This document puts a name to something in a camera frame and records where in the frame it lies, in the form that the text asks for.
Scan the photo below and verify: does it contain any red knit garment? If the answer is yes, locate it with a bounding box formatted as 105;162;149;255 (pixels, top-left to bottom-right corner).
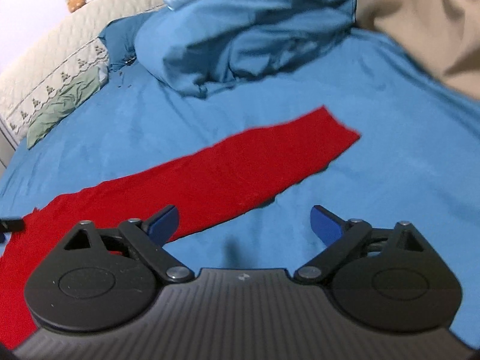
1;108;360;349

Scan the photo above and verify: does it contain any blue bed sheet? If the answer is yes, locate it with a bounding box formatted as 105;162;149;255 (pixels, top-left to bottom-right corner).
1;29;479;346

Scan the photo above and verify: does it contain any green pillow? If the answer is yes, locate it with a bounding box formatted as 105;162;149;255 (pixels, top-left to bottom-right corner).
26;64;108;150

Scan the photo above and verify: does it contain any cream quilted headboard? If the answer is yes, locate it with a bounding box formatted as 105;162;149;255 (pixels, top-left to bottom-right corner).
0;0;178;143

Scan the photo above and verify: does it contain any dark blue pillow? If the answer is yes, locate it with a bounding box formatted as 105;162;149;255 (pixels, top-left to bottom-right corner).
98;12;154;72

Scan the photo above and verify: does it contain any beige curtain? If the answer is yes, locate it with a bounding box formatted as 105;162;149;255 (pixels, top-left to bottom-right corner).
355;0;479;99

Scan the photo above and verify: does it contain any blue folded duvet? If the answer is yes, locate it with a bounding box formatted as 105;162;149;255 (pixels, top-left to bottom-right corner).
134;0;356;98

